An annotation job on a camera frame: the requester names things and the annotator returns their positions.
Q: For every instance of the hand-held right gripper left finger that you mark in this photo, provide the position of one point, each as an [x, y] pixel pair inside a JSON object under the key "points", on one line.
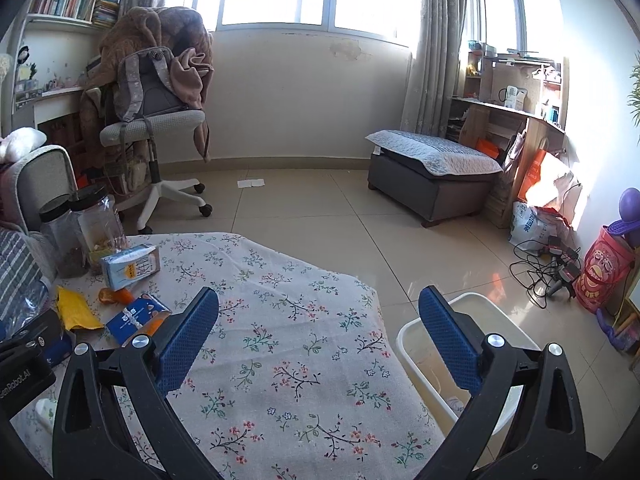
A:
{"points": [[187, 340]]}

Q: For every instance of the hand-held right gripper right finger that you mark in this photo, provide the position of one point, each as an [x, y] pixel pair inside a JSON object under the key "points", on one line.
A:
{"points": [[450, 340]]}

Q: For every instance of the white plastic bin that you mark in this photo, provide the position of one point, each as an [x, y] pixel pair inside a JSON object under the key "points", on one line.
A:
{"points": [[425, 366]]}

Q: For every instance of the white floral paper cup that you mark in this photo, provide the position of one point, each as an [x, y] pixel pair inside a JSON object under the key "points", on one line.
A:
{"points": [[46, 412]]}

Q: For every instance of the blue snack packet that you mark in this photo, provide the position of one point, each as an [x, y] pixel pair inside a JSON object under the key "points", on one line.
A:
{"points": [[130, 322]]}

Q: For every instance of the yellow packet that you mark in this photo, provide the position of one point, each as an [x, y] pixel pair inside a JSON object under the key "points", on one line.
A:
{"points": [[75, 310]]}

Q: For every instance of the striped grey cloth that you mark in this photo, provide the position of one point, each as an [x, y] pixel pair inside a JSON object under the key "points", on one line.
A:
{"points": [[20, 280]]}

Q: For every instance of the small orange object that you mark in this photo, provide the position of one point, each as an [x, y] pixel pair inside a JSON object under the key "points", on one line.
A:
{"points": [[112, 296]]}

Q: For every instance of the blue and white milk carton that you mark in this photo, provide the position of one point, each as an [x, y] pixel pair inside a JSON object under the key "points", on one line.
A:
{"points": [[130, 266]]}

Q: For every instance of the clear jar with dark contents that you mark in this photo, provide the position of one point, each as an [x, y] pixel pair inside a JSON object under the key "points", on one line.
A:
{"points": [[65, 250]]}

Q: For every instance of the floral tablecloth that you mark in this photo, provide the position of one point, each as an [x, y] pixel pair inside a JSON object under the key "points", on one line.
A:
{"points": [[300, 360]]}

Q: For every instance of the white printed bag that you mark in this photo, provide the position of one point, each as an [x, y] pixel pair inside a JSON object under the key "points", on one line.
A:
{"points": [[527, 225]]}

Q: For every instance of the clear jar with yellow contents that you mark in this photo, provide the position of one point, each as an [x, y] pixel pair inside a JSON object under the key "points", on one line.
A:
{"points": [[100, 230]]}

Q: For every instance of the dark grey ottoman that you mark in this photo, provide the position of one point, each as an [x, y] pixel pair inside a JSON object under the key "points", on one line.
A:
{"points": [[415, 185]]}

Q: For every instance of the white paper sheet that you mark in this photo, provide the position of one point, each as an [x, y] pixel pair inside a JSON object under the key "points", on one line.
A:
{"points": [[251, 183]]}

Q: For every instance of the grey mesh chair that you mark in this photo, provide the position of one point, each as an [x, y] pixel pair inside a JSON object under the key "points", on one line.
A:
{"points": [[45, 180]]}

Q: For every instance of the quilted light blue cushion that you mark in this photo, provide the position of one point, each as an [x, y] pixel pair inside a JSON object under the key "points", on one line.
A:
{"points": [[430, 152]]}

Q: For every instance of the orange paper bag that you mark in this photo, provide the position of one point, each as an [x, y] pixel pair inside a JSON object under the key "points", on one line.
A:
{"points": [[532, 170]]}

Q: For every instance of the white plush toy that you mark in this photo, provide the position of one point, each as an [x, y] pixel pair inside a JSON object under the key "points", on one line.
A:
{"points": [[22, 142]]}

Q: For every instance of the white office chair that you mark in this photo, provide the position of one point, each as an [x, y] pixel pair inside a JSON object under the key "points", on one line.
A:
{"points": [[150, 127]]}

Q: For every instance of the wooden desk with shelves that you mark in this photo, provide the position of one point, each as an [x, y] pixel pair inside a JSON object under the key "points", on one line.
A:
{"points": [[500, 125]]}

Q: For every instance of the purple toy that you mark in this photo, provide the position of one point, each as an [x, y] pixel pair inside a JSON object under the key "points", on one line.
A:
{"points": [[631, 210]]}

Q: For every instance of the white desk with shelf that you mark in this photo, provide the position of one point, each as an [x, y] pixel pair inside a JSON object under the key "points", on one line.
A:
{"points": [[55, 100]]}

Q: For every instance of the grey backpack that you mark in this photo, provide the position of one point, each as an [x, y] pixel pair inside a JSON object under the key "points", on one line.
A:
{"points": [[155, 85]]}

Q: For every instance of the grey curtain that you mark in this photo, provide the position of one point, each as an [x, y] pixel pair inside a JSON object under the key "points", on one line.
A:
{"points": [[435, 35]]}

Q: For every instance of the green plant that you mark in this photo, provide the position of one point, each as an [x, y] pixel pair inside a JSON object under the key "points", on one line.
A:
{"points": [[635, 95]]}

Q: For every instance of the brown blanket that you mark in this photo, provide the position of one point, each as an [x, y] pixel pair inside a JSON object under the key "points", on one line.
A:
{"points": [[150, 25]]}

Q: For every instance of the small side window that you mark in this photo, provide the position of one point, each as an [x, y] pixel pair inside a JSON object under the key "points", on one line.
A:
{"points": [[530, 0]]}

